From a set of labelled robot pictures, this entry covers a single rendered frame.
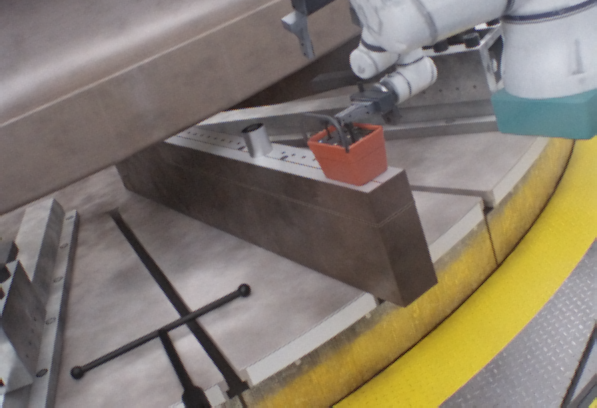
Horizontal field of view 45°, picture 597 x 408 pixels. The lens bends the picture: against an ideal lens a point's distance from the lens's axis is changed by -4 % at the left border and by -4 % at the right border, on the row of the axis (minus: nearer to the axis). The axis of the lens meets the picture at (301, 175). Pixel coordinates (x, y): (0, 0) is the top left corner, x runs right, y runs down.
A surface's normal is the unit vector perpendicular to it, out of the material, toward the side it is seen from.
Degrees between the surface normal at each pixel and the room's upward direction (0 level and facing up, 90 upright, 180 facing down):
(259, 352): 0
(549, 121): 90
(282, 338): 0
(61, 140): 90
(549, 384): 0
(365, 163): 97
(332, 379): 90
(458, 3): 108
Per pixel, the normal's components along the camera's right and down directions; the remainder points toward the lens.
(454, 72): -0.50, 0.47
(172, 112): 0.49, 0.18
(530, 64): -0.79, 0.11
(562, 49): -0.35, 0.14
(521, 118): -0.73, 0.47
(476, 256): 0.66, 0.07
